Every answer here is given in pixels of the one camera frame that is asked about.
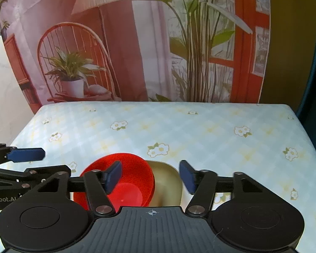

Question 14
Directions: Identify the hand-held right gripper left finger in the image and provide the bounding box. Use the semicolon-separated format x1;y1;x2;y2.
36;160;123;217

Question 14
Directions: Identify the floral checked tablecloth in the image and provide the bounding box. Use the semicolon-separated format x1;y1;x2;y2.
0;102;316;253

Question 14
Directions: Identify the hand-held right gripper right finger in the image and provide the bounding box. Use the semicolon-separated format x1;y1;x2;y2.
179;160;264;217

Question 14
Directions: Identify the pale green bowl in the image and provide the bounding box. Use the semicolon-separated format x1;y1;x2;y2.
145;160;184;207

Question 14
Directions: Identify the red bowl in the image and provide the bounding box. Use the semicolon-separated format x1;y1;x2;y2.
73;152;156;211

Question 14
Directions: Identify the printed backdrop cloth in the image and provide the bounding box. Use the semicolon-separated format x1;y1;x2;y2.
0;0;271;114

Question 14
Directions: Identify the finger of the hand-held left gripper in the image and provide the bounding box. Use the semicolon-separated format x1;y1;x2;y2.
0;165;72;183
0;143;46;164

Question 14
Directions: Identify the dark teal chair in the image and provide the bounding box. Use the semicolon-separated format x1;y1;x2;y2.
296;0;316;174

